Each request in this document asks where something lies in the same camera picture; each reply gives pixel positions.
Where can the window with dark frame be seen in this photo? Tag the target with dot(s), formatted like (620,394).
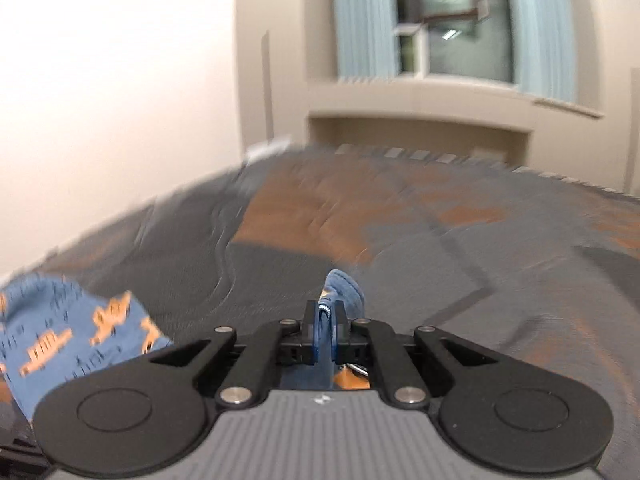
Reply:
(450,20)

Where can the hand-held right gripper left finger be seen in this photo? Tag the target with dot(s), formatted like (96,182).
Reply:
(316,334)

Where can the beige window cabinet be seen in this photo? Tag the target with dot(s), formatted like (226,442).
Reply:
(425,102)

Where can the beige wardrobe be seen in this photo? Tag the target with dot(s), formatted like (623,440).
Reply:
(610,50)
(285,35)

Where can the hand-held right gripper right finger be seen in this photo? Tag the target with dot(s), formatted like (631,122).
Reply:
(336,335)

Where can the grey and orange quilted mattress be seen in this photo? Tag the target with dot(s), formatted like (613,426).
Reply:
(450,270)

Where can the blue pants with orange print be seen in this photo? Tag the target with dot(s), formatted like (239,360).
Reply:
(75,320)

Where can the light blue curtain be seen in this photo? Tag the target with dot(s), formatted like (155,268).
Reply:
(362,15)
(542,25)

